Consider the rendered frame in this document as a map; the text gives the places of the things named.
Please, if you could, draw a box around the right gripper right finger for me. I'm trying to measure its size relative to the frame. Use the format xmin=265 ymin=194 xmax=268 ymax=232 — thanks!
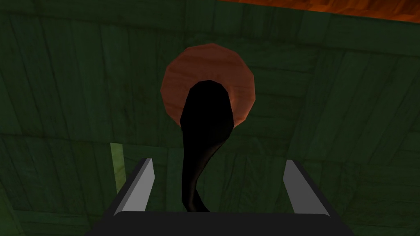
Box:
xmin=283 ymin=159 xmax=332 ymax=218

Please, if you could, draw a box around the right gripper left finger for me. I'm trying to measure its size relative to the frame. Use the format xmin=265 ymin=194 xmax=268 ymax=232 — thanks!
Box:
xmin=112 ymin=158 xmax=155 ymax=217

